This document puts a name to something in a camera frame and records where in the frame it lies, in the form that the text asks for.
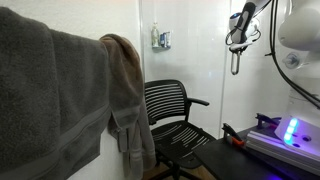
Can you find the brown towel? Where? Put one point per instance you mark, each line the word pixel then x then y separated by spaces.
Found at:
pixel 123 80

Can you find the black mesh office chair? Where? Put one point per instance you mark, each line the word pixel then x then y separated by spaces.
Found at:
pixel 180 133

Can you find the white and blue toiletry tube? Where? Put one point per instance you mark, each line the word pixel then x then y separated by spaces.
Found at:
pixel 168 39

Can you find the orange and black clamp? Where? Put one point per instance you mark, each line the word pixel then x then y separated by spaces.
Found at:
pixel 233 135

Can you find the small shower shelf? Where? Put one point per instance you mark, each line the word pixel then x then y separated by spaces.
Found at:
pixel 161 48

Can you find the fixed glass panel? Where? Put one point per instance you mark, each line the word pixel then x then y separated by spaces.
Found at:
pixel 186 66

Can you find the dark grey towel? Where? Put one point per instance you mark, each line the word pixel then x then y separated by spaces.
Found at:
pixel 50 100

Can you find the frameless glass door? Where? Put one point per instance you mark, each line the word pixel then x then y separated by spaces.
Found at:
pixel 256 86

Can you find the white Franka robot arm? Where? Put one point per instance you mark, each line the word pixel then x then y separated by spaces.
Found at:
pixel 300 30

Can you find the black and blue clamp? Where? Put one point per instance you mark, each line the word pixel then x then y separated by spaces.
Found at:
pixel 266 120

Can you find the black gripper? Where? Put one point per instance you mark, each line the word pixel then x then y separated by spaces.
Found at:
pixel 242 47

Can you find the clear suction cup hook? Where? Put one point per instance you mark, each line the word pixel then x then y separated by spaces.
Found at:
pixel 292 60

